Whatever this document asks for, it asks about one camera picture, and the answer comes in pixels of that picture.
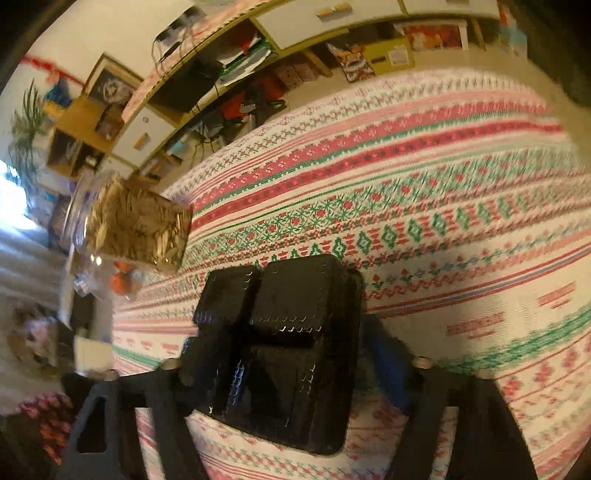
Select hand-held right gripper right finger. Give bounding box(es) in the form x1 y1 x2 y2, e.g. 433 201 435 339
360 316 540 480

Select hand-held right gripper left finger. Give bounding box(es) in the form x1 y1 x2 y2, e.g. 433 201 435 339
56 357 206 480

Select black plastic tray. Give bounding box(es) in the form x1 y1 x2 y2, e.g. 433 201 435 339
182 254 365 455

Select clear bag of oranges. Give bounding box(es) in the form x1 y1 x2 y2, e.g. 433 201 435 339
74 256 144 298

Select clear box of sticks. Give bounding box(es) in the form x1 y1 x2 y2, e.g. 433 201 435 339
62 171 194 274

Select striped patterned tablecloth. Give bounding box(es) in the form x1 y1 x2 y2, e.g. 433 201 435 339
111 67 591 480

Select wooden open shelf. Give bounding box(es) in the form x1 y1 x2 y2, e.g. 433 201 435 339
46 95 121 181

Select green potted plant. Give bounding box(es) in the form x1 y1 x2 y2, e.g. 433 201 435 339
9 78 49 176

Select black box on shelf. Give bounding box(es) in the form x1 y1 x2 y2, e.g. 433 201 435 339
150 60 222 114

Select framed picture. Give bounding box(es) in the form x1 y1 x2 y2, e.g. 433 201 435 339
85 53 146 104

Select printed paper bag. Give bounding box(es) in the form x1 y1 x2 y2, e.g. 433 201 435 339
328 41 375 84

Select yellow cardboard box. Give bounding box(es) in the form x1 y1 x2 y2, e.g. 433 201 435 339
365 37 415 77

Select white box with red print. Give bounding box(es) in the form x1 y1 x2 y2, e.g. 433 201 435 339
394 19 469 52

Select red hanging decoration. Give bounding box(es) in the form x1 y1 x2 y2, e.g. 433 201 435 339
23 53 86 88

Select white and wood cabinet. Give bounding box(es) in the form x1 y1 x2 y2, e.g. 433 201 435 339
106 0 499 181

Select stack of pale boxes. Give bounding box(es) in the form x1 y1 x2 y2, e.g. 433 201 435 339
496 0 529 58

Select white power strip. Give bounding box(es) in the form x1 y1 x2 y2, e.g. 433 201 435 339
154 7 206 47

